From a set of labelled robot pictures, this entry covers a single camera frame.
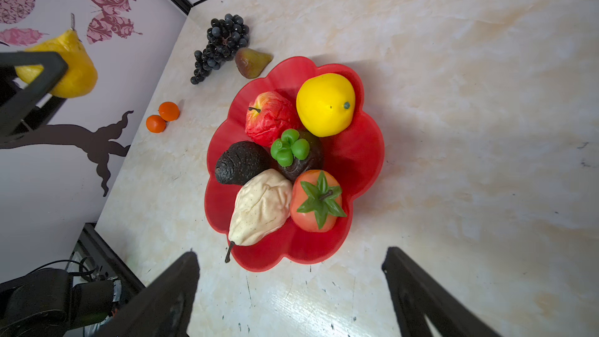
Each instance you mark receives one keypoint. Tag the red strawberry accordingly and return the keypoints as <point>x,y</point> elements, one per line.
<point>317,201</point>

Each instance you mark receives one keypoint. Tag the dark grape bunch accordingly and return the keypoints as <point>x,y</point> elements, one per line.
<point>225,37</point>

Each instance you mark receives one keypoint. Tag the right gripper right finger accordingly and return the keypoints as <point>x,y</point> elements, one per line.
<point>419,300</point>

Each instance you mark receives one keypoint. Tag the brown green fig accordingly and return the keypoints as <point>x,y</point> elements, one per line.
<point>251,63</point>

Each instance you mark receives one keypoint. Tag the dark mangosteen green leaves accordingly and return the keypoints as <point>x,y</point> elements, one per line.
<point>297,152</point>

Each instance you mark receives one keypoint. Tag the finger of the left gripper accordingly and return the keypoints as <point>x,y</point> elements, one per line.
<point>20,113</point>

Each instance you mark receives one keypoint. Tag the orange tangerine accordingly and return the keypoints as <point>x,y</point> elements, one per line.
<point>155,124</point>
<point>169,111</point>

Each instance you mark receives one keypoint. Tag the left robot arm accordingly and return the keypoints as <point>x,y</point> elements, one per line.
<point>47,301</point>

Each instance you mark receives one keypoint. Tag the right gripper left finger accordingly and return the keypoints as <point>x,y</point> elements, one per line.
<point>164,308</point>

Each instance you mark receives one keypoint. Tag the cream white pear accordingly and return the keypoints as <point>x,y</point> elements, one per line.
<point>262,206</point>

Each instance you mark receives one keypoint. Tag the yellow lemon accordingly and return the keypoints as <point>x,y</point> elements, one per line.
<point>325,104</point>

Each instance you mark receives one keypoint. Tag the dark avocado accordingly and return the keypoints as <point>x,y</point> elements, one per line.
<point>241,162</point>

